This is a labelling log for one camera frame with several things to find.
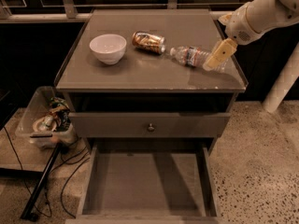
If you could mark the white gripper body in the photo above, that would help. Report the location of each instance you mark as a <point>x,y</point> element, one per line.
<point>240,27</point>

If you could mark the clear plastic storage bin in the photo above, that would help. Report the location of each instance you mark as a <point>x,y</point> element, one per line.
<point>37,108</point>

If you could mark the open middle drawer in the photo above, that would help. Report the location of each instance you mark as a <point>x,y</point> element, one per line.
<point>148,186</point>

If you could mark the clutter items inside bin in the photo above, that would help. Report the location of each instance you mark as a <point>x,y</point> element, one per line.
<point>56,119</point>

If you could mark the white diagonal support pole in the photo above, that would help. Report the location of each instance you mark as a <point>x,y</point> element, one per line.
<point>284,82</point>

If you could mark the round brass drawer knob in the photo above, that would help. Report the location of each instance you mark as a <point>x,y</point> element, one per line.
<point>151,128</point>

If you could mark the crushed gold soda can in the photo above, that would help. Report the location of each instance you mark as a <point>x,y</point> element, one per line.
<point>149,42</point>

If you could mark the metal window railing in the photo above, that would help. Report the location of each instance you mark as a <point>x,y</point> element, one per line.
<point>137,6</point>

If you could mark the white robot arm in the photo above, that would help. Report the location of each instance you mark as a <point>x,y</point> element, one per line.
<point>249,23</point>

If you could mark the grey wooden drawer cabinet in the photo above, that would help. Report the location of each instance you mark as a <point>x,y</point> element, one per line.
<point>142,82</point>

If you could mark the white ceramic bowl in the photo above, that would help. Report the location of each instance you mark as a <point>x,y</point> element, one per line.
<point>109,48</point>

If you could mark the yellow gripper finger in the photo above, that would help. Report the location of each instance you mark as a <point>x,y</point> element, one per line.
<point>223,50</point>
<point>226,18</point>

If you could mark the clear plastic water bottle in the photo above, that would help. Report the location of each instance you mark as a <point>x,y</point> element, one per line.
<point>195,57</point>

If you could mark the black metal stand leg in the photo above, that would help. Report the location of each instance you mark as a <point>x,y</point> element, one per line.
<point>27,213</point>

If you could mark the closed upper drawer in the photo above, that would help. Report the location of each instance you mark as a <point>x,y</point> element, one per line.
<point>134,125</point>

